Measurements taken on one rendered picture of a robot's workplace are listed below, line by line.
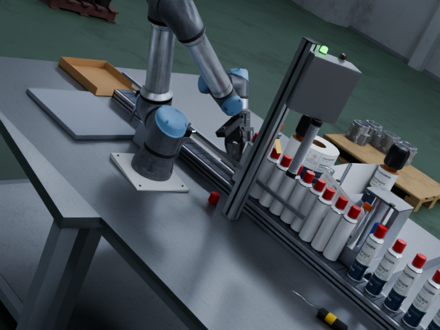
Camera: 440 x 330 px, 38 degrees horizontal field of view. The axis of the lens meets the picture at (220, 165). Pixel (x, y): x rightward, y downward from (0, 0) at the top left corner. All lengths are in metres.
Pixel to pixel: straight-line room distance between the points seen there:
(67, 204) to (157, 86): 0.56
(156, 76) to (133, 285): 0.97
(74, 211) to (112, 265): 0.95
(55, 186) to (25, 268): 0.72
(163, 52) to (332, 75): 0.57
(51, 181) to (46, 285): 0.32
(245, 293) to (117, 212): 0.46
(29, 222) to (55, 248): 0.98
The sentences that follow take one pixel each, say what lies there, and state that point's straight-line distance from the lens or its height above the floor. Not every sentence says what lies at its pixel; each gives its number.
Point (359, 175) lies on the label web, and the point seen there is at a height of 1.01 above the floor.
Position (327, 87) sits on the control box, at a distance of 2.06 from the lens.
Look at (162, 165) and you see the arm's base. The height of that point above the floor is 0.90.
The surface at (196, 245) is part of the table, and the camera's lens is 2.02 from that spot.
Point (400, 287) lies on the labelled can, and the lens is 2.09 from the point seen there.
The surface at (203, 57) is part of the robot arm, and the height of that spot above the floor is 1.31.
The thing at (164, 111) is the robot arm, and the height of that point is 1.07.
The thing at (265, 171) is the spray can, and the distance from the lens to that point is 2.31.
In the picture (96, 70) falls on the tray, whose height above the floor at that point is 0.83.
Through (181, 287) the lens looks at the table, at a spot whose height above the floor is 0.83.
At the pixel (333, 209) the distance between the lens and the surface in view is 2.16.
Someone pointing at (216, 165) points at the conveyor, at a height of 0.88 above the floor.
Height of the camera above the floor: 1.82
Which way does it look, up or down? 22 degrees down
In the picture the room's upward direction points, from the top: 24 degrees clockwise
